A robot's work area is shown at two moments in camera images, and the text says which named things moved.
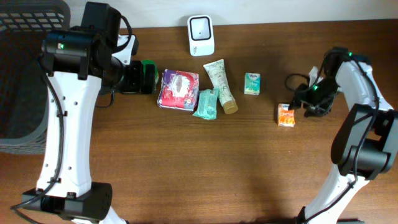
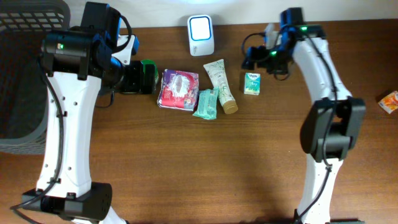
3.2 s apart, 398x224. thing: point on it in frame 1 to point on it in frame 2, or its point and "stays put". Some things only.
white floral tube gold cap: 216,72 stays put
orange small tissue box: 285,117 to 390,102
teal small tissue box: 252,84 stays put
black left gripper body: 132,78 stays put
